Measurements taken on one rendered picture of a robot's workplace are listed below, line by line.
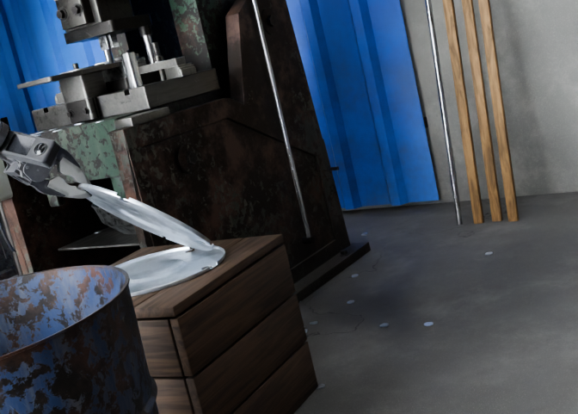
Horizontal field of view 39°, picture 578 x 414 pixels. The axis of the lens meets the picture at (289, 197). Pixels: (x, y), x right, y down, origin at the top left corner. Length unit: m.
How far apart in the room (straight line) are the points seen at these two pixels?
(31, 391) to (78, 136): 1.29
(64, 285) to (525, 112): 2.06
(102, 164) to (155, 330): 0.79
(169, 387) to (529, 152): 1.90
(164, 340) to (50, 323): 0.21
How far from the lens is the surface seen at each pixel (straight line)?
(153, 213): 1.50
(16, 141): 1.54
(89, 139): 2.16
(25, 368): 0.96
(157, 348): 1.45
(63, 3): 2.32
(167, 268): 1.64
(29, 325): 1.35
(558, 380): 1.68
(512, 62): 3.00
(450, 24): 2.80
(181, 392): 1.47
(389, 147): 3.17
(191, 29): 2.40
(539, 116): 3.00
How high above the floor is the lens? 0.74
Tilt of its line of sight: 11 degrees down
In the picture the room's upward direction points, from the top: 13 degrees counter-clockwise
